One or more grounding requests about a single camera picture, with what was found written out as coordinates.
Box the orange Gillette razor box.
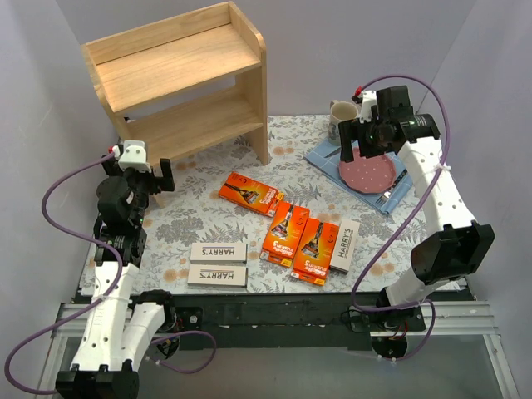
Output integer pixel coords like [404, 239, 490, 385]
[291, 219, 339, 287]
[260, 201, 310, 268]
[219, 171, 284, 217]

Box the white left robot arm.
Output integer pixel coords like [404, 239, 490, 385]
[56, 159, 177, 398]

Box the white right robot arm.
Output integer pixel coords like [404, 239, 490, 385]
[339, 86, 495, 331]

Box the wooden two-tier shelf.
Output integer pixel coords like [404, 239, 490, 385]
[81, 0, 269, 209]

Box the cream patterned mug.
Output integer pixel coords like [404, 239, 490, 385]
[328, 100, 360, 145]

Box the blue checkered cloth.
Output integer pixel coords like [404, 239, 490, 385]
[304, 140, 412, 214]

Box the pink dotted plate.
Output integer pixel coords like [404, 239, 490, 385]
[338, 148, 397, 195]

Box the white Harry's razor box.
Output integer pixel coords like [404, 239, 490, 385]
[329, 219, 360, 273]
[190, 243, 248, 264]
[187, 264, 248, 288]

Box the black handled knife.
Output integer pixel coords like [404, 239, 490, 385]
[325, 148, 342, 158]

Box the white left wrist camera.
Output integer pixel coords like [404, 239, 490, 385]
[118, 140, 152, 173]

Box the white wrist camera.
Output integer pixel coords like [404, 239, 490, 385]
[118, 140, 152, 173]
[359, 90, 377, 123]

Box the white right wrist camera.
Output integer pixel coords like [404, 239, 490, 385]
[359, 90, 377, 123]

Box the black handled fork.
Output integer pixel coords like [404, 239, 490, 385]
[376, 170, 407, 205]

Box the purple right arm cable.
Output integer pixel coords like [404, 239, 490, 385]
[351, 74, 452, 362]

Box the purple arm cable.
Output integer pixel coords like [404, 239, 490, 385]
[351, 74, 452, 362]
[3, 154, 217, 395]

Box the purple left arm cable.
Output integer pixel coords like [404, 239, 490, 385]
[3, 154, 217, 395]

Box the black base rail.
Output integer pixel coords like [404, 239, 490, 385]
[72, 286, 475, 352]

